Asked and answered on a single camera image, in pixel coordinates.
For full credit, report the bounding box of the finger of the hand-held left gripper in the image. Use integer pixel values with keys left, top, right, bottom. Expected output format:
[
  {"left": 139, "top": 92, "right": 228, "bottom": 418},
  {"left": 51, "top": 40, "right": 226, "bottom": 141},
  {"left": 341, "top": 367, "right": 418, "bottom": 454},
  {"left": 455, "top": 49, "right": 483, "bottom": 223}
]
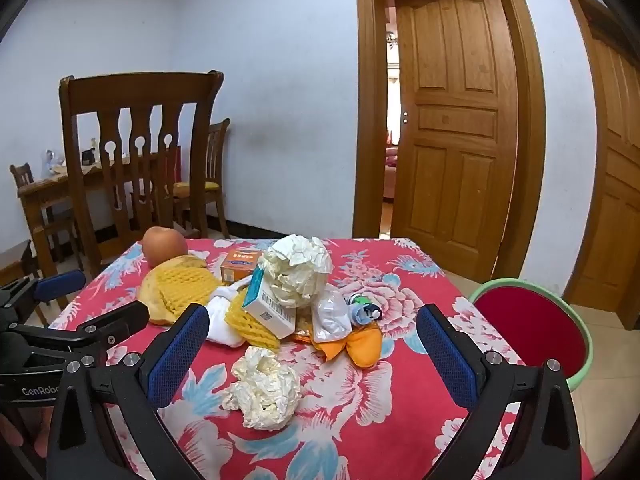
[
  {"left": 2, "top": 269, "right": 87, "bottom": 310},
  {"left": 10, "top": 301, "right": 152, "bottom": 361}
]

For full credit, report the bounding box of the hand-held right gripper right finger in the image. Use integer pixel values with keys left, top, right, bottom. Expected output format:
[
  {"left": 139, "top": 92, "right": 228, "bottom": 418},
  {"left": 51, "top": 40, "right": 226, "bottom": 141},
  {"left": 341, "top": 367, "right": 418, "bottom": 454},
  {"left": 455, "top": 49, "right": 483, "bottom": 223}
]
[{"left": 416, "top": 303, "right": 585, "bottom": 480}]

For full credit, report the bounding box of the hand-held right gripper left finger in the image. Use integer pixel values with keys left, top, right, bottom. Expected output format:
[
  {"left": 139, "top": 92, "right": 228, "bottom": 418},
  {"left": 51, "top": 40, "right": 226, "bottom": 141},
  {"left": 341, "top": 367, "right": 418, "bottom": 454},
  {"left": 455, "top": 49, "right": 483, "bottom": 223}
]
[{"left": 46, "top": 303, "right": 211, "bottom": 480}]

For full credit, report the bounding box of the white cloth piece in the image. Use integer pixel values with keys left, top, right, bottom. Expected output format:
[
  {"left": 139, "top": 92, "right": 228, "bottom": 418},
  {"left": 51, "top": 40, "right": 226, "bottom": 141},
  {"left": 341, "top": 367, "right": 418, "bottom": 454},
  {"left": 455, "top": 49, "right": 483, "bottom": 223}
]
[{"left": 202, "top": 282, "right": 251, "bottom": 347}]

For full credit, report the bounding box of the yellow foam fruit net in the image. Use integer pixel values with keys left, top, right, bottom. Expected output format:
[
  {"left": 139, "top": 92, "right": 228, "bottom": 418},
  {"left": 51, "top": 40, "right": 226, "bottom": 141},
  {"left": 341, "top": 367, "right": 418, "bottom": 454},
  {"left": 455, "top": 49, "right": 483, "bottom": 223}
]
[
  {"left": 155, "top": 265, "right": 221, "bottom": 311},
  {"left": 225, "top": 292, "right": 281, "bottom": 351}
]

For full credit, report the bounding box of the orange wrapper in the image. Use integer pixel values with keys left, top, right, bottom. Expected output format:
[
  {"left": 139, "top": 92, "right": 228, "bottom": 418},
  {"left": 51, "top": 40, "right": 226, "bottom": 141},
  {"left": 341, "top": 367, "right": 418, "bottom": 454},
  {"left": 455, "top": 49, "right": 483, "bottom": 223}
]
[{"left": 314, "top": 327, "right": 383, "bottom": 368}]

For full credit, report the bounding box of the white tissue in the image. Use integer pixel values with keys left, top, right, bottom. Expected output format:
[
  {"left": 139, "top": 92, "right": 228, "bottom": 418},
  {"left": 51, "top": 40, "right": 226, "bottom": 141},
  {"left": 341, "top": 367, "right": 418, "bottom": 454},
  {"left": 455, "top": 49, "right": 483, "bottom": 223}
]
[{"left": 221, "top": 346, "right": 302, "bottom": 431}]

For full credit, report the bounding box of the small colourful wrapper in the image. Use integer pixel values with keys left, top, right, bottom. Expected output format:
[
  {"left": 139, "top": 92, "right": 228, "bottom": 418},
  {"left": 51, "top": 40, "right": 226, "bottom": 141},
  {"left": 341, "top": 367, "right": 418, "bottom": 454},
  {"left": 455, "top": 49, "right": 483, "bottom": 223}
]
[{"left": 345, "top": 292, "right": 383, "bottom": 326}]

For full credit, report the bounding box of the red basin with green rim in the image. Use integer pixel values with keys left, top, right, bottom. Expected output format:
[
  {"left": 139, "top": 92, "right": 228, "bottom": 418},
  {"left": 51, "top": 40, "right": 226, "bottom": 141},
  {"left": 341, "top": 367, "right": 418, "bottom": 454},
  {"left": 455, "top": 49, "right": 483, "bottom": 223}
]
[{"left": 467, "top": 278, "right": 595, "bottom": 393}]

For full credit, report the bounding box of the white and blue box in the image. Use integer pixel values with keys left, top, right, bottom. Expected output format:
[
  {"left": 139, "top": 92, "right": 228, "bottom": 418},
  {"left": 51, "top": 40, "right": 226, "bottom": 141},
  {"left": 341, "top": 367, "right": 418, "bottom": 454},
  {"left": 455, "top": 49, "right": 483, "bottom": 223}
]
[{"left": 241, "top": 266, "right": 297, "bottom": 339}]

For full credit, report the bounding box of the small orange box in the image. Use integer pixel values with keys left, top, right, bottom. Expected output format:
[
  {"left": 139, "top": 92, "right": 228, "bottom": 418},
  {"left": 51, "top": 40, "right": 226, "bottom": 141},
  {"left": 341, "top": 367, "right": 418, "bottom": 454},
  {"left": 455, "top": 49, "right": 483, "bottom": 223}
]
[{"left": 220, "top": 249, "right": 266, "bottom": 283}]

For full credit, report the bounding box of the clear plastic bag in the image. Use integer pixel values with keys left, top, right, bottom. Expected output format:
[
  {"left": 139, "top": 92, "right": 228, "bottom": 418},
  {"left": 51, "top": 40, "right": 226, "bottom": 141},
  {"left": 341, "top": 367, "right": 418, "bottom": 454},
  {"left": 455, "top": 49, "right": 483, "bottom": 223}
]
[{"left": 311, "top": 290, "right": 353, "bottom": 343}]

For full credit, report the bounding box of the large white paper ball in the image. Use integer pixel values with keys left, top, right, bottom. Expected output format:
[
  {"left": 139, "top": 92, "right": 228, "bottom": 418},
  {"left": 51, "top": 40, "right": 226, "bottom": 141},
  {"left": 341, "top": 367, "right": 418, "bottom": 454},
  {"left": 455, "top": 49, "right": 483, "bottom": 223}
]
[{"left": 256, "top": 234, "right": 333, "bottom": 308}]

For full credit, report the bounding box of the yellow banana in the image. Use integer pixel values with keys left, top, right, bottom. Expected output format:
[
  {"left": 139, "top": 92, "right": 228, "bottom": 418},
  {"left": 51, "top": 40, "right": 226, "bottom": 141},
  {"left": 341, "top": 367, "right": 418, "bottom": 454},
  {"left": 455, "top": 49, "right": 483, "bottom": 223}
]
[{"left": 137, "top": 254, "right": 211, "bottom": 327}]

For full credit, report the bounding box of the wooden stool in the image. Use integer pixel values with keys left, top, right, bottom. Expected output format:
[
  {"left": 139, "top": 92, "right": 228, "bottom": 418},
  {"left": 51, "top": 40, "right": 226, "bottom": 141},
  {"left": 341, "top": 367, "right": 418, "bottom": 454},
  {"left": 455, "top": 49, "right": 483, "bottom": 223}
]
[{"left": 0, "top": 239, "right": 41, "bottom": 288}]

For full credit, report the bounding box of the red floral tablecloth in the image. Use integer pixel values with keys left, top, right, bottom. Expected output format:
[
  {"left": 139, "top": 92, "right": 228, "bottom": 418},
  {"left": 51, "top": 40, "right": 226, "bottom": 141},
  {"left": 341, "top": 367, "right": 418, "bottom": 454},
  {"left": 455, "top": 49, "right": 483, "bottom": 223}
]
[{"left": 47, "top": 236, "right": 596, "bottom": 480}]

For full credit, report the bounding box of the apple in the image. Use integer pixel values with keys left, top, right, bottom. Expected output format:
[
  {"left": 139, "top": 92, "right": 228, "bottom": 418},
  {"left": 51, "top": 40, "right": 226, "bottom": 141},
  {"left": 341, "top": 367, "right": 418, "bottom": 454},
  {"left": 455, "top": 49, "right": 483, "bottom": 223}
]
[{"left": 142, "top": 226, "right": 190, "bottom": 267}]

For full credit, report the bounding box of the wooden dining table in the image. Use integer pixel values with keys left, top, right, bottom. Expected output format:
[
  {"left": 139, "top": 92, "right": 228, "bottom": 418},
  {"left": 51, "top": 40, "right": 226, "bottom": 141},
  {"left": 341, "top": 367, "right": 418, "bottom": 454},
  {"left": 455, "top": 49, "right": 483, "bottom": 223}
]
[{"left": 17, "top": 155, "right": 151, "bottom": 271}]

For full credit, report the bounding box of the small wooden chair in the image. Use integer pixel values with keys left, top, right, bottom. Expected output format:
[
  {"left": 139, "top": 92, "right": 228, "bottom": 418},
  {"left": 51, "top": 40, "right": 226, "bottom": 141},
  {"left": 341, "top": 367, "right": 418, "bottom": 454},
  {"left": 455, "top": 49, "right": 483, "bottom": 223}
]
[{"left": 9, "top": 162, "right": 83, "bottom": 273}]

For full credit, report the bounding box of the pale small object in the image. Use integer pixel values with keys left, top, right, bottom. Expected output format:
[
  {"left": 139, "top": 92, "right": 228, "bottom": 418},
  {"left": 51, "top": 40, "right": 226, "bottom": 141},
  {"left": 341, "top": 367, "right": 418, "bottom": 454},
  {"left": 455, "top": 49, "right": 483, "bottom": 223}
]
[{"left": 42, "top": 149, "right": 66, "bottom": 177}]

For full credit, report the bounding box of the yellow seat cushion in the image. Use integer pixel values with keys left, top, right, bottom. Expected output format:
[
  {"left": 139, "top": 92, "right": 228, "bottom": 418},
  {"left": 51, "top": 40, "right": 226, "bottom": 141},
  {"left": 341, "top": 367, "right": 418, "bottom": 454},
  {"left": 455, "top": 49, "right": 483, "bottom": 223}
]
[{"left": 172, "top": 180, "right": 221, "bottom": 196}]

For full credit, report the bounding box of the pink sofa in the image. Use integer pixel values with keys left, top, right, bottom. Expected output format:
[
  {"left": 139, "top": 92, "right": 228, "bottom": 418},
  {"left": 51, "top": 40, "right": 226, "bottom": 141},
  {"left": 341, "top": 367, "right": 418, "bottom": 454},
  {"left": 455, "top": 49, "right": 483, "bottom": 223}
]
[{"left": 384, "top": 130, "right": 399, "bottom": 201}]

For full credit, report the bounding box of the wooden chair with cushion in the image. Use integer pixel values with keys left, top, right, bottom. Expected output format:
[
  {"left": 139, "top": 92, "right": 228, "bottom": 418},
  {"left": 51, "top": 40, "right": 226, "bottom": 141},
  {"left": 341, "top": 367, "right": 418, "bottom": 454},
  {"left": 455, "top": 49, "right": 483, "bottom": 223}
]
[{"left": 172, "top": 118, "right": 232, "bottom": 240}]

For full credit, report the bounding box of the large wooden chair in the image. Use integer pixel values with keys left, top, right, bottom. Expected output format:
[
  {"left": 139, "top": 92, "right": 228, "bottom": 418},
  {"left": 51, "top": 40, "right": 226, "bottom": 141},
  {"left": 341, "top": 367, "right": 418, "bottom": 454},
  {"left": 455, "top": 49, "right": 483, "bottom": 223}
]
[{"left": 59, "top": 71, "right": 225, "bottom": 266}]

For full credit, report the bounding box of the open wooden door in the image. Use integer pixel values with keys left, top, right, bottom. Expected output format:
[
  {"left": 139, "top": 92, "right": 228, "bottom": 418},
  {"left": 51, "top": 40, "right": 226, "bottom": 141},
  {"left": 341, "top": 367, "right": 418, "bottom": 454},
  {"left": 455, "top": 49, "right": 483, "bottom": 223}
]
[{"left": 394, "top": 0, "right": 518, "bottom": 271}]

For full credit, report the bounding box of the closed wooden door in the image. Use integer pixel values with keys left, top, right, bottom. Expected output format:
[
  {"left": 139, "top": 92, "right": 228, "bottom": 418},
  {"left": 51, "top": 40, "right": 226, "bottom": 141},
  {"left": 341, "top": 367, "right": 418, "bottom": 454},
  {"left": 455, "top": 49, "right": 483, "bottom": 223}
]
[{"left": 587, "top": 25, "right": 640, "bottom": 331}]

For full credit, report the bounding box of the wooden door frame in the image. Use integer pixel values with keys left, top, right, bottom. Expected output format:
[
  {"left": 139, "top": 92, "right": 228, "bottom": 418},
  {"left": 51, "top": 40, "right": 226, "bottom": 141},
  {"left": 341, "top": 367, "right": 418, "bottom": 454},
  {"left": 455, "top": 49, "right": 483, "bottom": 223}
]
[
  {"left": 352, "top": 0, "right": 547, "bottom": 281},
  {"left": 561, "top": 0, "right": 640, "bottom": 332}
]

